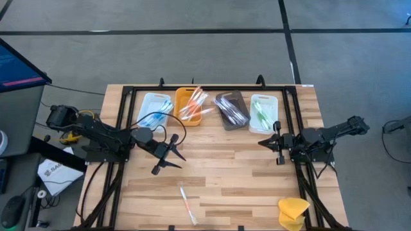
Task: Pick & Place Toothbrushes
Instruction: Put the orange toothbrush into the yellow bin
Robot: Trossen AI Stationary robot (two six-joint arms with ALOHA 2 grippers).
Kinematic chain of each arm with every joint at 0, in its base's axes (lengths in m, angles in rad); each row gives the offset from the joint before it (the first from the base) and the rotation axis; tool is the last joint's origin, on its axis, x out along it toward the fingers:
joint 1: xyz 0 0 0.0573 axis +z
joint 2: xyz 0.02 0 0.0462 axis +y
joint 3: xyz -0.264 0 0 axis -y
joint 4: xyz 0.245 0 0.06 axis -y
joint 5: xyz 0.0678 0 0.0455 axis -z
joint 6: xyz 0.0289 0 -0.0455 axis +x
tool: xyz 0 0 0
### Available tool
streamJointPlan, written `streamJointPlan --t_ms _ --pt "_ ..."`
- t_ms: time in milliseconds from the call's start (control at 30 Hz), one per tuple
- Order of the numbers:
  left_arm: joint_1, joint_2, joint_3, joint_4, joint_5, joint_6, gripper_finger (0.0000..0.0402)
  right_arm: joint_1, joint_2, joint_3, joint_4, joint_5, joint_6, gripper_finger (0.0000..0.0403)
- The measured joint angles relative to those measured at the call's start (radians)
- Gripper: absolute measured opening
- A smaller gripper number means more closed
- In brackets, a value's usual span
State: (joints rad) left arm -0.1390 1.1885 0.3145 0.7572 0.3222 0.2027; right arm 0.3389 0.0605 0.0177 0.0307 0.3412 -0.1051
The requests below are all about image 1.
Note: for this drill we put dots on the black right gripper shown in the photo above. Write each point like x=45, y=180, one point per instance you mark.
x=284, y=142

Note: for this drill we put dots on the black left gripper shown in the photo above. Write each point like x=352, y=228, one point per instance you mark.
x=162, y=149

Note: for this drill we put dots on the green toothbrush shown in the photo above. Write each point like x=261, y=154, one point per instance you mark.
x=263, y=113
x=266, y=119
x=258, y=110
x=261, y=116
x=269, y=124
x=256, y=106

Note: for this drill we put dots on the orange toothbrush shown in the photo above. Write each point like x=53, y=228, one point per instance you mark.
x=187, y=109
x=194, y=110
x=189, y=102
x=200, y=113
x=194, y=100
x=201, y=97
x=187, y=203
x=192, y=106
x=197, y=104

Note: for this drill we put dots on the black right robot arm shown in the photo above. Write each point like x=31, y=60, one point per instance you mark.
x=337, y=130

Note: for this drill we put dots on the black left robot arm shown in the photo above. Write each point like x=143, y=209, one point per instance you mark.
x=96, y=130

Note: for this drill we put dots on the orange plastic bin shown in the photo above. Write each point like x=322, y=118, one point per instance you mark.
x=180, y=120

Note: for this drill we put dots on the white plastic bin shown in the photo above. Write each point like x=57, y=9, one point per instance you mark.
x=146, y=106
x=272, y=102

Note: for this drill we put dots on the grey translucent plastic bin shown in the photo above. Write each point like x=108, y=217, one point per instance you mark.
x=241, y=96

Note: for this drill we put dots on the black arched clamp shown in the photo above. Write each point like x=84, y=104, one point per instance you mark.
x=161, y=82
x=260, y=80

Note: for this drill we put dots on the yellow cloth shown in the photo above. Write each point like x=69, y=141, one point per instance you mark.
x=293, y=208

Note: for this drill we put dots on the white printed booklet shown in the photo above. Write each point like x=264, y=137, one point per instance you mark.
x=57, y=174

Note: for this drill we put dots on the black stand foot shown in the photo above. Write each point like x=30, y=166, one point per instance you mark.
x=401, y=125

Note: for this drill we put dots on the white tape roll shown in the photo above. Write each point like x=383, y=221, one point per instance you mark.
x=38, y=193

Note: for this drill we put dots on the grey desk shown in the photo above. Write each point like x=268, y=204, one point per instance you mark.
x=19, y=122

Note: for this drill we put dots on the black computer mouse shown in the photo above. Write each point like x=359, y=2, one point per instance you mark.
x=11, y=211

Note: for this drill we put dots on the white round object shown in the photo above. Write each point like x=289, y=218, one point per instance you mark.
x=2, y=142

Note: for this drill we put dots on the dark keyboard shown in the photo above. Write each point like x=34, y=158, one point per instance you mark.
x=2, y=176

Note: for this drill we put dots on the computer monitor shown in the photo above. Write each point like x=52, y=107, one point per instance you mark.
x=16, y=70

